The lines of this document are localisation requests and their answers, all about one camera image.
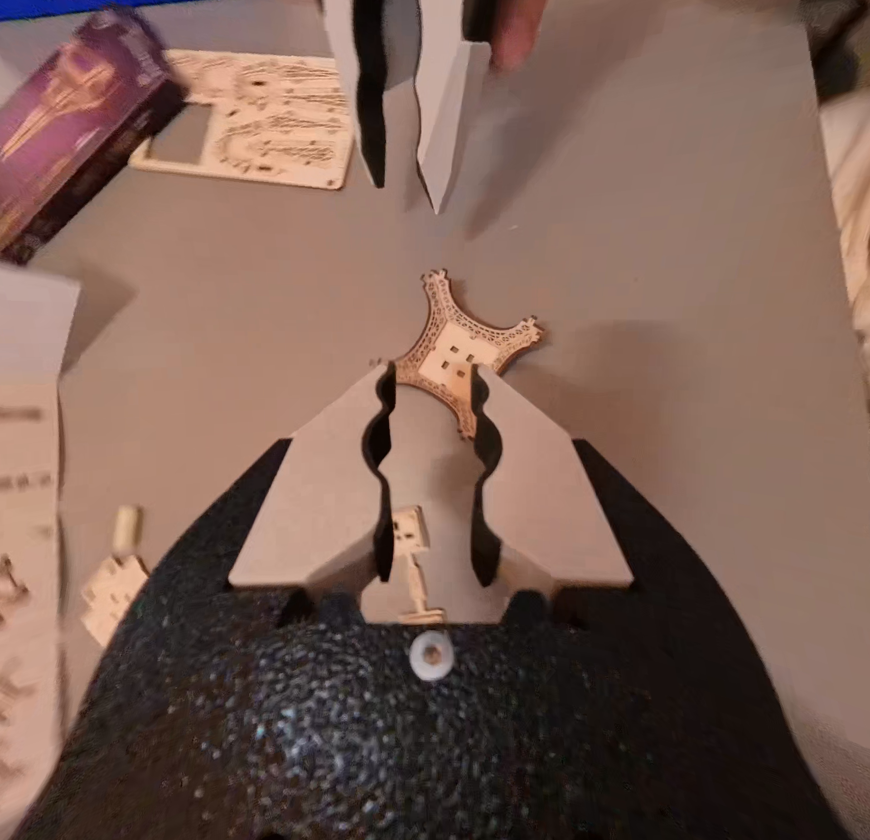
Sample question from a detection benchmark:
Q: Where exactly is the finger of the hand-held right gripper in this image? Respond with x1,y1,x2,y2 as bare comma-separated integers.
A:
318,0,422,190
406,0,492,214

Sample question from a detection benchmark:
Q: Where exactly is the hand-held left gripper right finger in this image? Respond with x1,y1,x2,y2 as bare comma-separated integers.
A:
468,363,635,615

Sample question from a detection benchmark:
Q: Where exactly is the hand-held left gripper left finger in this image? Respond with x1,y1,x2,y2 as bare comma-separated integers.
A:
227,359,397,602

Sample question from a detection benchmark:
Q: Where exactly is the small wooden puzzle assembly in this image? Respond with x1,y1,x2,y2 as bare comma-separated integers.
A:
390,506,448,627

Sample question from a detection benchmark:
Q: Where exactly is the cross-shaped wooden puzzle piece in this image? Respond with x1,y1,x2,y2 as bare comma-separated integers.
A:
392,267,546,441

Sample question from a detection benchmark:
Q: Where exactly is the grey desk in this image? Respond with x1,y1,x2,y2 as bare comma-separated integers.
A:
0,0,870,718

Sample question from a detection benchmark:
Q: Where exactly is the person's right hand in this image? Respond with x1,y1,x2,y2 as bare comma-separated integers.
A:
489,0,559,74

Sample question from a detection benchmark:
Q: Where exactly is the wooden puzzle sheet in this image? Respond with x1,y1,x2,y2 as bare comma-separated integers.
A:
129,49,357,192
0,374,68,840

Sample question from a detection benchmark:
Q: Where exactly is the small pale cylinder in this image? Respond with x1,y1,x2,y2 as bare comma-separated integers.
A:
111,506,144,556

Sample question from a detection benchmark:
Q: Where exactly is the slotted wooden puzzle piece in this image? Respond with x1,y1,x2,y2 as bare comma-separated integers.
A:
80,554,150,640

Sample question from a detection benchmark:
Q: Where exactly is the purple puzzle box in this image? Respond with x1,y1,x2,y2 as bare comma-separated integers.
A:
0,8,187,266

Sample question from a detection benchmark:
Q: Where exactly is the white paper sheet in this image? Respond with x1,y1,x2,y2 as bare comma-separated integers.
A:
0,266,81,382

